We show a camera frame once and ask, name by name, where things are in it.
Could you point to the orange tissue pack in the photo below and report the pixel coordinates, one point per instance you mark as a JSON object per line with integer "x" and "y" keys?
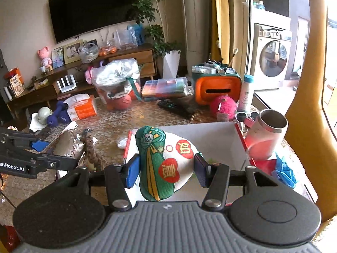
{"x": 83, "y": 108}

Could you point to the red and white cardboard box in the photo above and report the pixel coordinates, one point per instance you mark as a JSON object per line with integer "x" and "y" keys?
{"x": 223, "y": 142}

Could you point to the black remote controls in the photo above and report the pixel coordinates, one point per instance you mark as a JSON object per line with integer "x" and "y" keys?
{"x": 179, "y": 108}

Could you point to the black television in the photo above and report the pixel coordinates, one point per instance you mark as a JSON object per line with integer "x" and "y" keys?
{"x": 94, "y": 8}

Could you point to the red bag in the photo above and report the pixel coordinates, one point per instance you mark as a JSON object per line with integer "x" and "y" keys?
{"x": 9, "y": 238}

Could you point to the small cardboard box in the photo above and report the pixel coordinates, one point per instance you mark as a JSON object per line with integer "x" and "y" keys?
{"x": 41, "y": 83}

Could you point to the pink toy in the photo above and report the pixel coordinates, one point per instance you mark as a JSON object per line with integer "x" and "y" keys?
{"x": 89, "y": 75}

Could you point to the dark shelf unit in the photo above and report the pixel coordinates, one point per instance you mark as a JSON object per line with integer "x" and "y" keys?
{"x": 4, "y": 97}

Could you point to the clear and blue plastic packets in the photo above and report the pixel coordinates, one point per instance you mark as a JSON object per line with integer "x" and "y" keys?
{"x": 130, "y": 35}

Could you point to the white cloth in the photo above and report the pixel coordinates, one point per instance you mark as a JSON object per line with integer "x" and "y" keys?
{"x": 34, "y": 125}

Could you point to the white crumpled tissue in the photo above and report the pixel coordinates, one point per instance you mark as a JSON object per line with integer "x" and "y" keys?
{"x": 123, "y": 143}

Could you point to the pink fuzzy ball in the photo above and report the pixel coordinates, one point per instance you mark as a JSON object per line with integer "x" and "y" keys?
{"x": 223, "y": 106}

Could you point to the pink figurine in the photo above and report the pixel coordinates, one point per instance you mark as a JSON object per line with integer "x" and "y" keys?
{"x": 45, "y": 58}

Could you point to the white planter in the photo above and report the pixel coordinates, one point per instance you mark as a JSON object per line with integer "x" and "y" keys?
{"x": 171, "y": 64}

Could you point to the blue dumbbell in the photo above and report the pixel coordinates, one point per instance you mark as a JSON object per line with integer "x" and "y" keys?
{"x": 64, "y": 112}
{"x": 52, "y": 118}

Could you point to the white washing machine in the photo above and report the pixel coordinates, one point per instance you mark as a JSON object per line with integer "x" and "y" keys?
{"x": 271, "y": 55}

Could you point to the yellow curtain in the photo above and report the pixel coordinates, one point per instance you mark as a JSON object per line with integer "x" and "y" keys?
{"x": 219, "y": 18}

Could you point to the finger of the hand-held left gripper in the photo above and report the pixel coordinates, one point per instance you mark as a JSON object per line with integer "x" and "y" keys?
{"x": 39, "y": 145}
{"x": 63, "y": 162}

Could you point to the pink and white tumbler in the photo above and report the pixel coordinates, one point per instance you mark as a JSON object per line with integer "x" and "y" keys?
{"x": 263, "y": 139}

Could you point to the sunglasses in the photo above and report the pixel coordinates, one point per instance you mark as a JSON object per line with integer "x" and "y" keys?
{"x": 241, "y": 116}

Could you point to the small photo frame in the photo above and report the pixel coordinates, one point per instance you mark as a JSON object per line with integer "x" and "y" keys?
{"x": 58, "y": 57}

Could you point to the clear plastic organizer box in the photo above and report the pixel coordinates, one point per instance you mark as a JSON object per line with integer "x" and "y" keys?
{"x": 164, "y": 87}

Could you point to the bag of oranges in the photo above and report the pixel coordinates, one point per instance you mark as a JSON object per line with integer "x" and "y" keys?
{"x": 108, "y": 51}

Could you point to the green potted plant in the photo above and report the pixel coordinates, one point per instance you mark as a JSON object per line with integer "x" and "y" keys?
{"x": 155, "y": 31}

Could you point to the orange and green box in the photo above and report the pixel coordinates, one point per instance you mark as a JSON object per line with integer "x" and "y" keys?
{"x": 218, "y": 89}

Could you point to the wooden television cabinet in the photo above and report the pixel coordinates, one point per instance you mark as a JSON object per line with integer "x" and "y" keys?
{"x": 39, "y": 95}

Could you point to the illustrated book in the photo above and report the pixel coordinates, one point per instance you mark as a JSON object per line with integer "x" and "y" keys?
{"x": 17, "y": 85}

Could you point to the blue plastic bag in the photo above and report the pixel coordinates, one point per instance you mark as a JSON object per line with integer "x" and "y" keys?
{"x": 285, "y": 172}

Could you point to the orange basketball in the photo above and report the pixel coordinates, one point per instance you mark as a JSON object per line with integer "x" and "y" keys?
{"x": 121, "y": 102}

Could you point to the dark photo frame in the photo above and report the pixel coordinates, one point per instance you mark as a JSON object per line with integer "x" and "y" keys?
{"x": 92, "y": 43}

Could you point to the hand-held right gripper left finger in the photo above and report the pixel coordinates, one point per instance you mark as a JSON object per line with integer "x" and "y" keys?
{"x": 133, "y": 171}

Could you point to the green and white plush toy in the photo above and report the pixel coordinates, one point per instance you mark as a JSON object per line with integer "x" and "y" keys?
{"x": 163, "y": 158}

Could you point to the large photo frame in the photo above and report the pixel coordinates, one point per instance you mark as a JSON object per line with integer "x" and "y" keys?
{"x": 73, "y": 51}

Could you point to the white bottle teal cap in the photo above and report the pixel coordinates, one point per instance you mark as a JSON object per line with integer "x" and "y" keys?
{"x": 245, "y": 95}

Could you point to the white router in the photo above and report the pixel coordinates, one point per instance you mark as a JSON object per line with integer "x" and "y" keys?
{"x": 66, "y": 83}

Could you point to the large clear plastic bag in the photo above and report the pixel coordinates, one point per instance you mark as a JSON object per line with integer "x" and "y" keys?
{"x": 117, "y": 73}

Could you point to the white helmet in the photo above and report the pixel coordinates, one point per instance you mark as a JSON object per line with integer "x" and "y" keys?
{"x": 44, "y": 114}

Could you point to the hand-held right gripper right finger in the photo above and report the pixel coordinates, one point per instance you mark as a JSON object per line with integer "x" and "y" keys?
{"x": 200, "y": 172}

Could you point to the silver foil bag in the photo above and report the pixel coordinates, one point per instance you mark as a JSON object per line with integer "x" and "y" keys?
{"x": 67, "y": 143}

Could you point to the gold patterned tablecloth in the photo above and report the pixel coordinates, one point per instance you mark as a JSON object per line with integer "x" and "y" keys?
{"x": 147, "y": 116}

